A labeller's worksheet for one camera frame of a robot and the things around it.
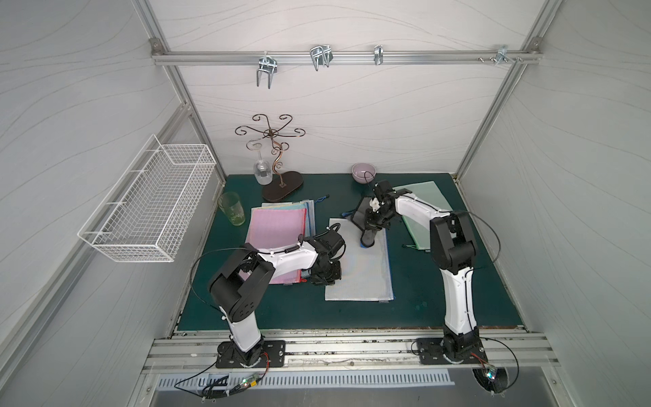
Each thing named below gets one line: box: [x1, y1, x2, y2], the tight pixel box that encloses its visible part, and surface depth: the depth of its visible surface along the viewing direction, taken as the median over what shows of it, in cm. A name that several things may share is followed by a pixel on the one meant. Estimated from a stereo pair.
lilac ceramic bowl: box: [350, 162, 378, 184], surface depth 121 cm
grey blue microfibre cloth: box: [350, 196, 377, 249], surface depth 97 cm
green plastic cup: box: [217, 191, 246, 227], surface depth 100 cm
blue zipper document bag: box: [324, 217, 395, 302], surface depth 90 cm
